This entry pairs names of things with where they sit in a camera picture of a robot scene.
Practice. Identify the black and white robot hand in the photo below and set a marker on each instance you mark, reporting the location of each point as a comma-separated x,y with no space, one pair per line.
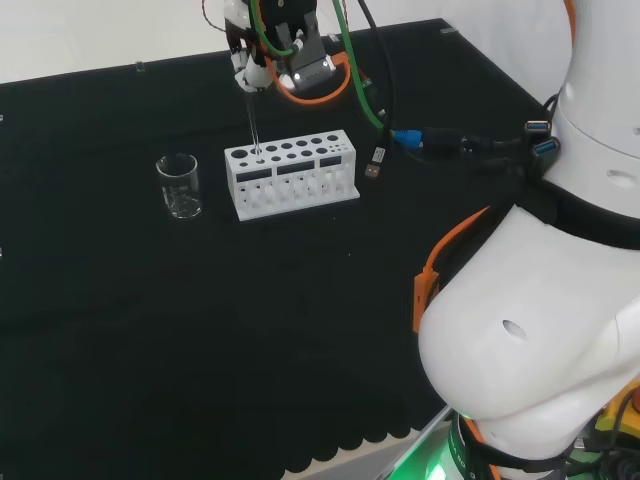
255,70

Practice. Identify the clear glass rod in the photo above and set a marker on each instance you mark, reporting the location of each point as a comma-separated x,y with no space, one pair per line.
252,125

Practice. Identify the white test tube rack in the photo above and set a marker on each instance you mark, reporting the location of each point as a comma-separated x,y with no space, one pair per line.
295,195

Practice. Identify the clear cloth clip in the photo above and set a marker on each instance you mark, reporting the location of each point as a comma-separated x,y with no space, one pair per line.
140,66
448,31

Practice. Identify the clear glass beaker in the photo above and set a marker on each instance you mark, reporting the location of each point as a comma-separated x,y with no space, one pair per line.
180,200

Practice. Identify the black bench cloth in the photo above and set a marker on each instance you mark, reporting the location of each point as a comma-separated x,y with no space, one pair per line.
200,300

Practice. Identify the yellow stop button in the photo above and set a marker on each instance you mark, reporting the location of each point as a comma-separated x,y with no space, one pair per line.
607,422

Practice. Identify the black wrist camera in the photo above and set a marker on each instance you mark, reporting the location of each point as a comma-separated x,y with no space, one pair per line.
305,60

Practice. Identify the grey base plate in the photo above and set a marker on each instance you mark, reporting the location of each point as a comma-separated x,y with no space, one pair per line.
425,450

